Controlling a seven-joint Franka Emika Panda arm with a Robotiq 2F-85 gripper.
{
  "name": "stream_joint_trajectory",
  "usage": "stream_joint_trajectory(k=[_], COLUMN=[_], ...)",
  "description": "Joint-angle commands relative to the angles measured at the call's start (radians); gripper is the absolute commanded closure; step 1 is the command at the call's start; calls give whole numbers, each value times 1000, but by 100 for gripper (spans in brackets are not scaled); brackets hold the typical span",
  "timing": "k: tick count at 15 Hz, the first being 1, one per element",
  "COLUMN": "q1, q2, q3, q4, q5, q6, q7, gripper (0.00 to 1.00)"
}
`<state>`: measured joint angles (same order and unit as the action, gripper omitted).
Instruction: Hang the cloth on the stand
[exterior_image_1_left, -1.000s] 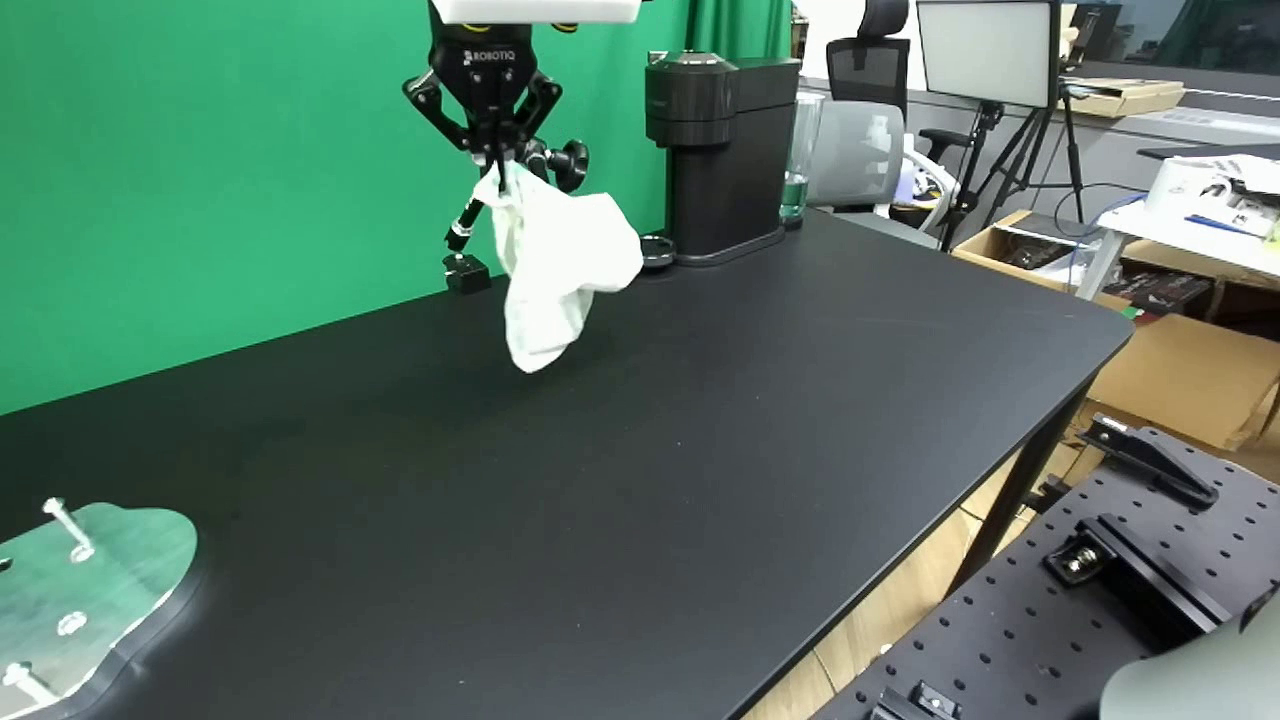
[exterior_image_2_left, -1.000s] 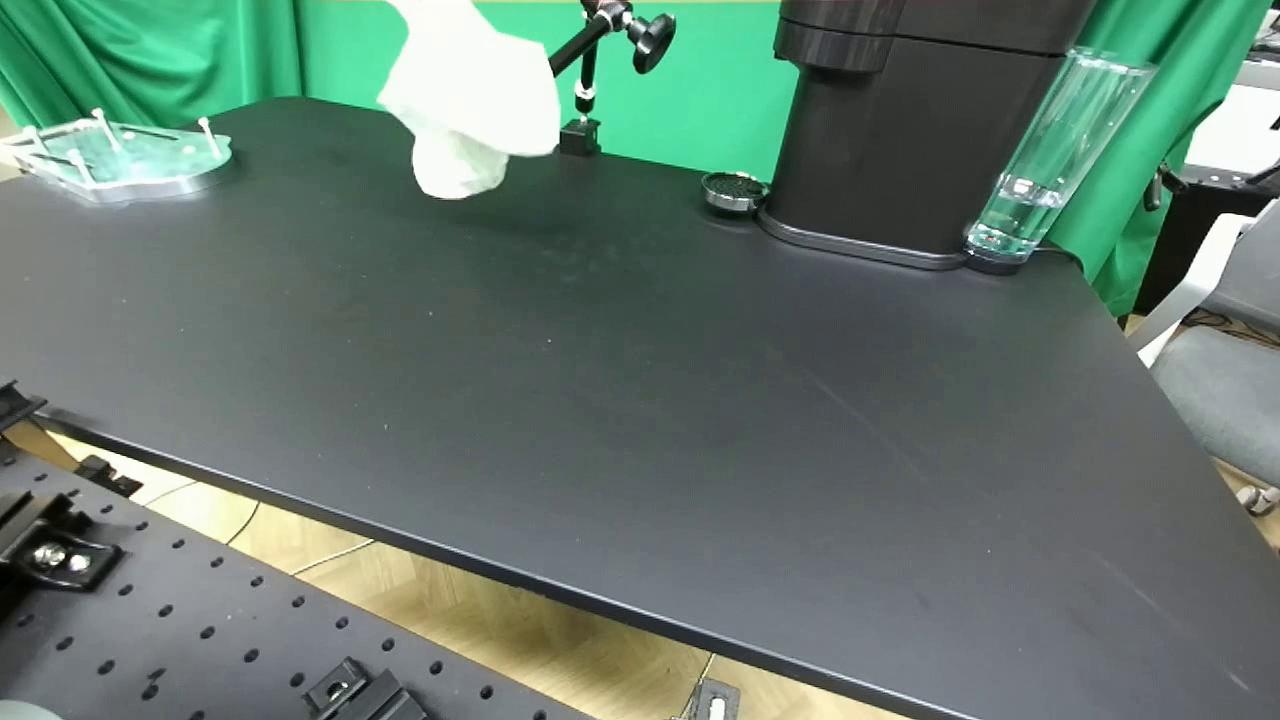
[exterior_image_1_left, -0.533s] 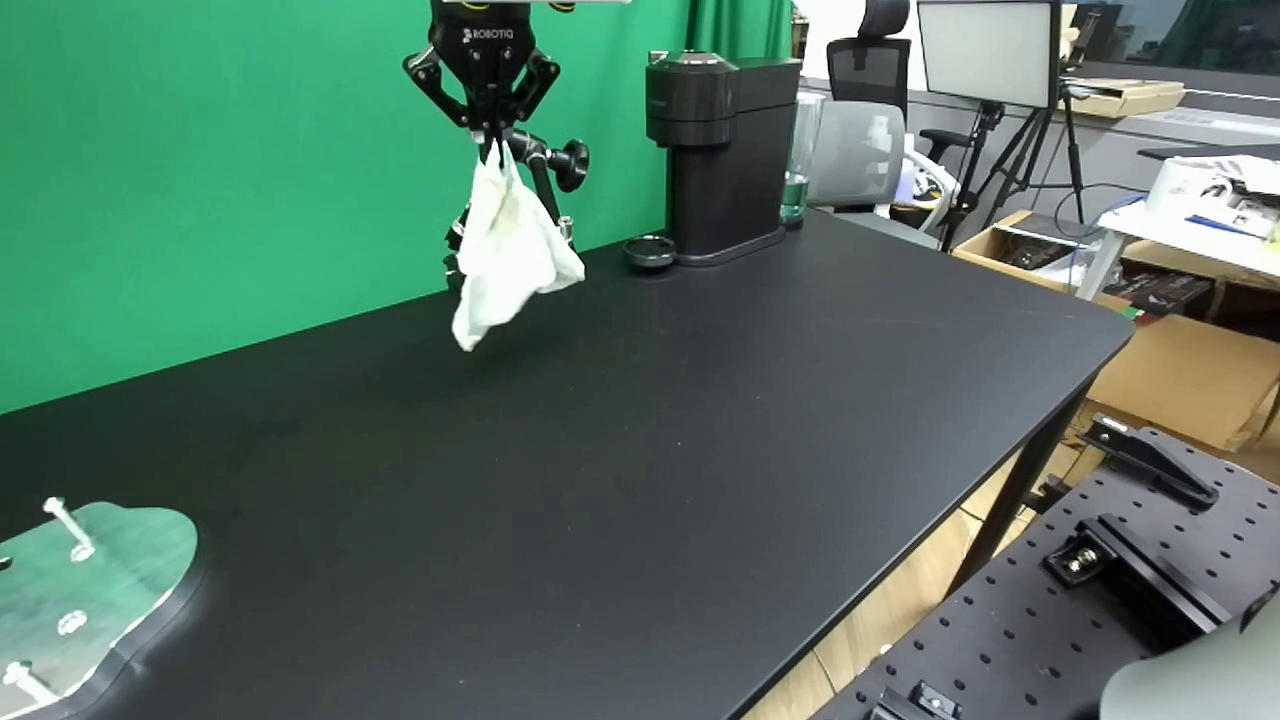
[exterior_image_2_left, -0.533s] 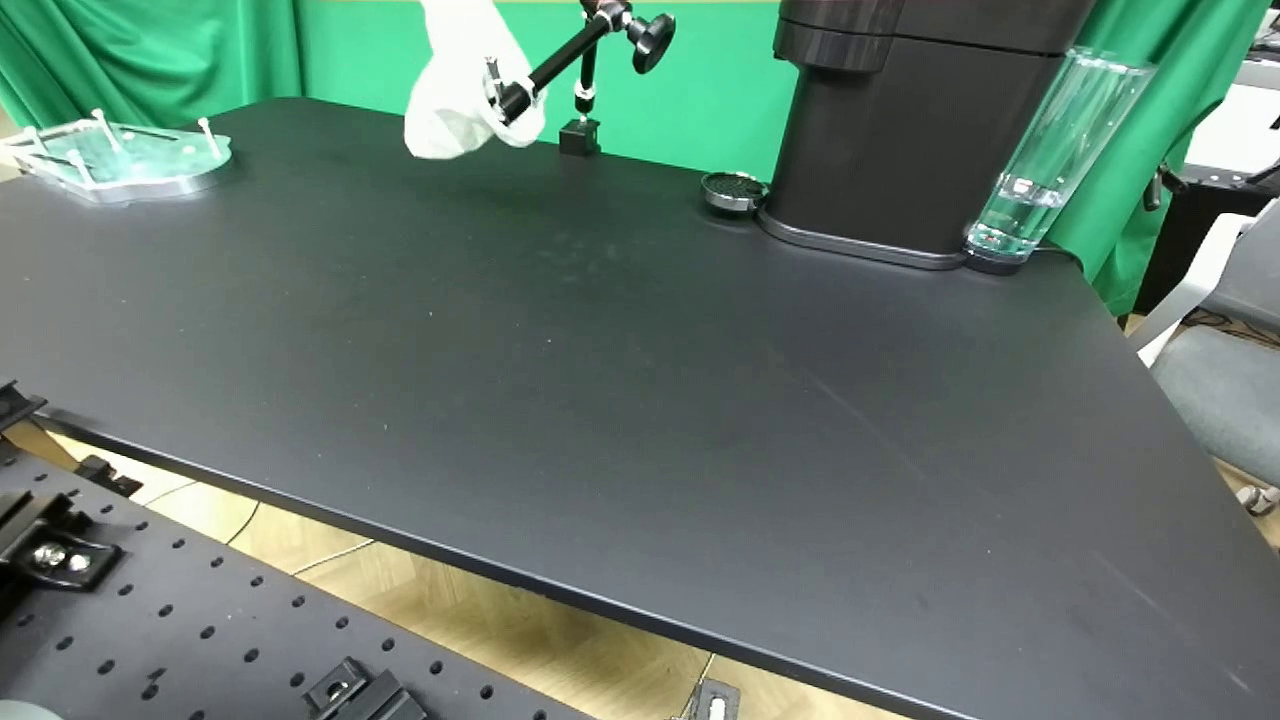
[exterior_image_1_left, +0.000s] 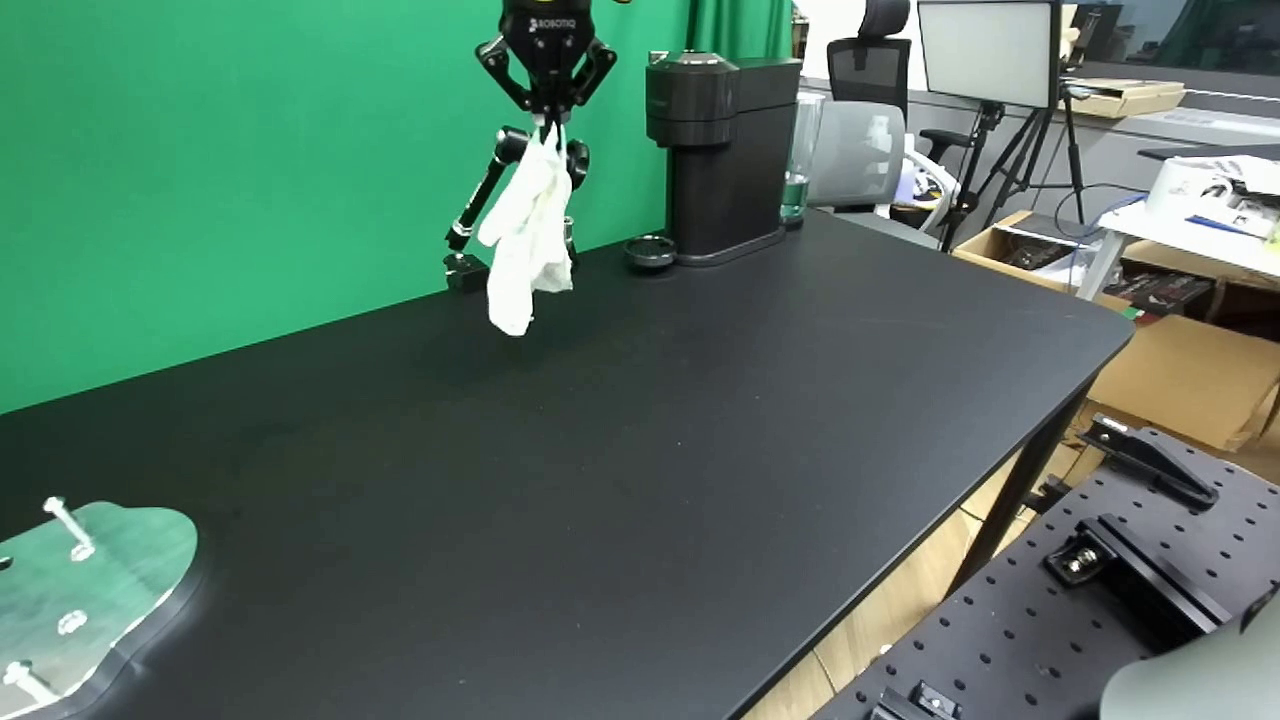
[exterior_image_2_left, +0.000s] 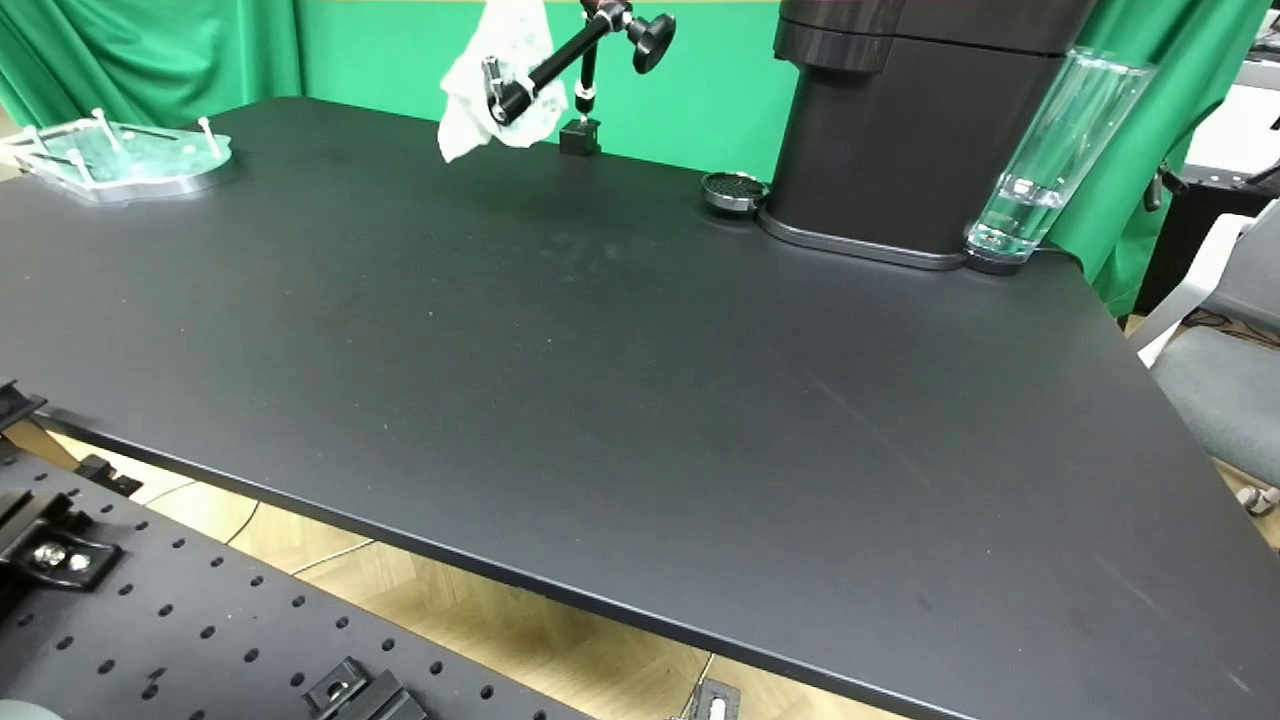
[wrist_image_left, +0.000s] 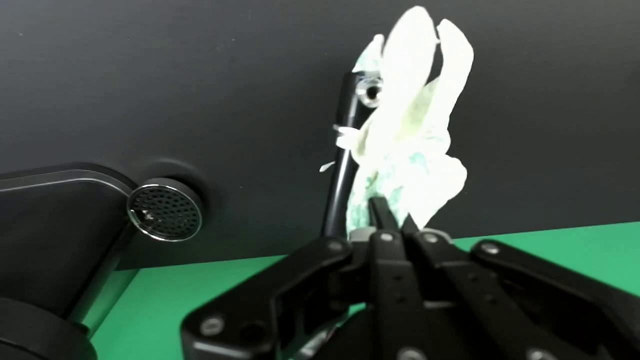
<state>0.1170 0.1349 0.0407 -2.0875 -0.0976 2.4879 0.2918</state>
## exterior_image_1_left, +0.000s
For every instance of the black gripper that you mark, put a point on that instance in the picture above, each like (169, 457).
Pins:
(547, 25)

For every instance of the white patterned cloth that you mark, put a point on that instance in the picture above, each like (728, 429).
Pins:
(526, 227)

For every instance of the black coffee machine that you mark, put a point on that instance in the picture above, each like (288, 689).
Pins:
(721, 147)

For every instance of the green curtain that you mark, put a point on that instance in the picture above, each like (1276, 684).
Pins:
(742, 25)

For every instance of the round black metal filter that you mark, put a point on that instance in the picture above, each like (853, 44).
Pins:
(653, 251)

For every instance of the green drink can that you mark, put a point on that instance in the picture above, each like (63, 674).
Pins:
(795, 196)

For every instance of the green backdrop screen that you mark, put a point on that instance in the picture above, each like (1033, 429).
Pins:
(265, 132)

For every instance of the black office chair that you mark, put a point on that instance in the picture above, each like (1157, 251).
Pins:
(873, 60)

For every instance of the white screen panel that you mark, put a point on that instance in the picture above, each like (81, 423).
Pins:
(992, 54)

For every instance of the open cardboard box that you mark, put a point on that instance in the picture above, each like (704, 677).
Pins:
(1027, 246)

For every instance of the black tripod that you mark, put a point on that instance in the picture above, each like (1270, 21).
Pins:
(1062, 121)

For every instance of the flat wooden tray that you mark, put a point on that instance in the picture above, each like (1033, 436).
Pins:
(1124, 95)

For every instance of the metal plate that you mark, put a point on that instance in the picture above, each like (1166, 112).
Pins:
(121, 561)

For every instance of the long white bolt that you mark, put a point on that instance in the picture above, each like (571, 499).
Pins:
(69, 531)
(25, 680)

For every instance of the white papers pile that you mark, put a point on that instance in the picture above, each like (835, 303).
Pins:
(1215, 193)

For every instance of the large closed cardboard box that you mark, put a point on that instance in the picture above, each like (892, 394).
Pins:
(1185, 380)

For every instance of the small white washer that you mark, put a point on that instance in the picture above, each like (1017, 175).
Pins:
(73, 620)

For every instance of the black perforated breadboard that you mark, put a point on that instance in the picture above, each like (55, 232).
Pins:
(1013, 640)

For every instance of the black clamp with silver plate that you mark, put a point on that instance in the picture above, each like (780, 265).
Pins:
(1132, 574)

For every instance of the grey rounded object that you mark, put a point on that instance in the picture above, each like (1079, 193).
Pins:
(1202, 680)

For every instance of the black angled bracket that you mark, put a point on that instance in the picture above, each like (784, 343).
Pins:
(1146, 462)

